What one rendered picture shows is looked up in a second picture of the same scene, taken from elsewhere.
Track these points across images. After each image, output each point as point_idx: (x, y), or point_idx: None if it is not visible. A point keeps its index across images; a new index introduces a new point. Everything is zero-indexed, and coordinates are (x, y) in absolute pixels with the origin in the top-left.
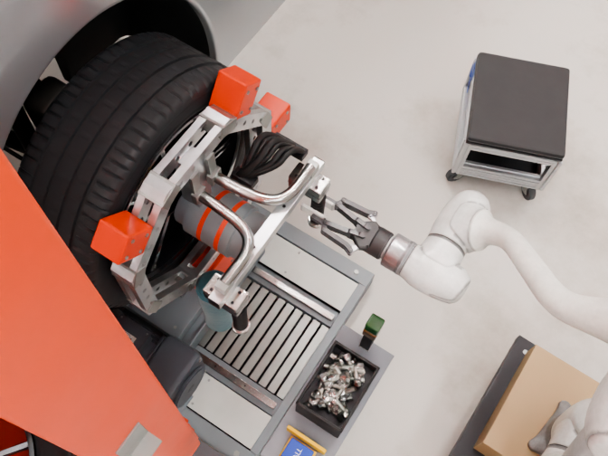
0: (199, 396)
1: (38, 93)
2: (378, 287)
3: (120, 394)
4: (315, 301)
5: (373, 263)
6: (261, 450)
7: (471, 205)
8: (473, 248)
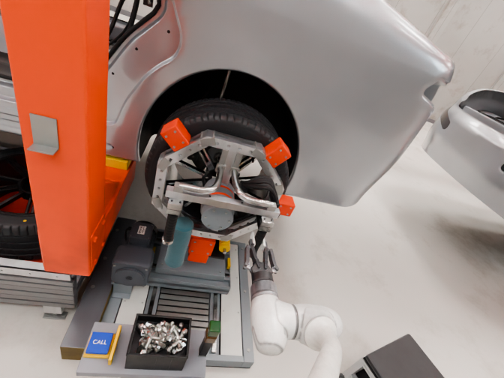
0: (130, 302)
1: None
2: (249, 375)
3: (56, 47)
4: (217, 337)
5: (260, 362)
6: None
7: (328, 313)
8: (304, 335)
